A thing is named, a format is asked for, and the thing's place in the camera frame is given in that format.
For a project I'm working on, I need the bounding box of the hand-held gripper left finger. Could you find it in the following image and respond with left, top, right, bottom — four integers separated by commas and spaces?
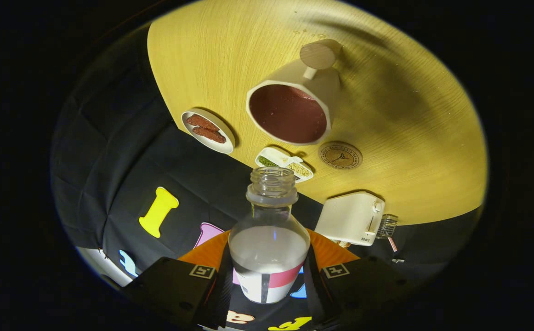
122, 229, 234, 329

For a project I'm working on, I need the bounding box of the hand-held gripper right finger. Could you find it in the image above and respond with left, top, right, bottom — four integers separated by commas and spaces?
303, 229, 415, 329

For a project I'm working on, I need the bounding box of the clear juice bottle red label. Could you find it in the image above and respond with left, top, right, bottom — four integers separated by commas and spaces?
228, 166, 311, 304

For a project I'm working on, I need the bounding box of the round wooden coaster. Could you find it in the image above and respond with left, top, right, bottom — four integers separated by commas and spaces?
318, 142, 363, 170

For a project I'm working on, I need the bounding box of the cream cup with wooden handle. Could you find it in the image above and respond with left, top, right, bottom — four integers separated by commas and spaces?
246, 39, 342, 146

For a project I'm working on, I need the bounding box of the white toaster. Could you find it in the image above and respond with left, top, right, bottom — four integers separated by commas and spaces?
315, 191, 386, 246

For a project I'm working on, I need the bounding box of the yellow beans pile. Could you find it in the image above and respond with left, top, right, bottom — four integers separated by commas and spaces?
287, 162, 312, 181

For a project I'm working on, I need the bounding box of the white divided dish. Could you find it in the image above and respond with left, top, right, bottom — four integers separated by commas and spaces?
255, 147, 314, 183

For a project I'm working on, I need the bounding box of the white oval plate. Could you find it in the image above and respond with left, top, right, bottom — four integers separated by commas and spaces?
181, 108, 236, 154

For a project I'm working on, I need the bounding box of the red meat piece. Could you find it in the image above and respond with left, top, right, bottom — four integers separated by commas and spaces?
192, 126, 227, 144
186, 114, 220, 131

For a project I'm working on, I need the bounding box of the wooden table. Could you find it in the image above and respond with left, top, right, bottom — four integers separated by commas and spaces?
148, 0, 488, 226

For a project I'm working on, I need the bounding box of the wire mesh holder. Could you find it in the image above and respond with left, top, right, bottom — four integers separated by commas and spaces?
377, 214, 398, 240

